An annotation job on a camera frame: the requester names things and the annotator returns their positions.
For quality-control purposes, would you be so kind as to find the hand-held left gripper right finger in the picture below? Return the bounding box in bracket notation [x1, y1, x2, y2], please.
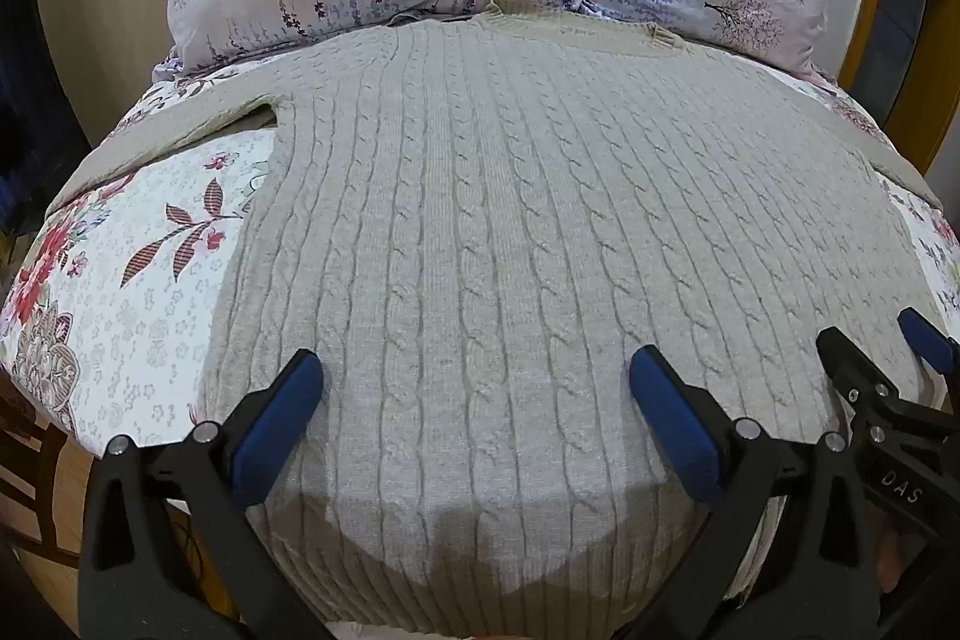
[628, 344, 882, 640]

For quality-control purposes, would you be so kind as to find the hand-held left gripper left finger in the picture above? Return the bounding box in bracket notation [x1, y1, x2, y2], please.
[79, 349, 353, 640]

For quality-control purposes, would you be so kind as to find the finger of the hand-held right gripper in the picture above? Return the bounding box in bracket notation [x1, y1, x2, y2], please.
[817, 326, 901, 420]
[898, 308, 960, 386]

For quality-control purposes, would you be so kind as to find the beige cable-knit sweater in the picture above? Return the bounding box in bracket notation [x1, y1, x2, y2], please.
[45, 0, 946, 640]

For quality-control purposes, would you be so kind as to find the floral bed sheet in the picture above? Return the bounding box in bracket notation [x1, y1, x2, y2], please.
[0, 51, 960, 513]

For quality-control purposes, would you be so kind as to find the dark wooden chair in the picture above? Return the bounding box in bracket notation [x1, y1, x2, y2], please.
[0, 377, 83, 570]

